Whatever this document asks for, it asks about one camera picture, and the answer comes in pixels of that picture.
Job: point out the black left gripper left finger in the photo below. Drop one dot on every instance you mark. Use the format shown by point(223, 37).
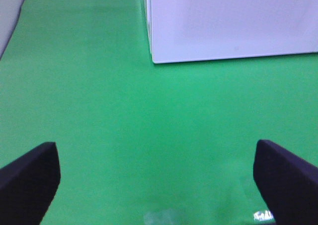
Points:
point(28, 185)

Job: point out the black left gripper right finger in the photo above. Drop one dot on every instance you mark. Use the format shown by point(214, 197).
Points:
point(287, 183)

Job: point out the white microwave door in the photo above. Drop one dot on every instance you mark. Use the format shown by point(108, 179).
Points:
point(199, 30)

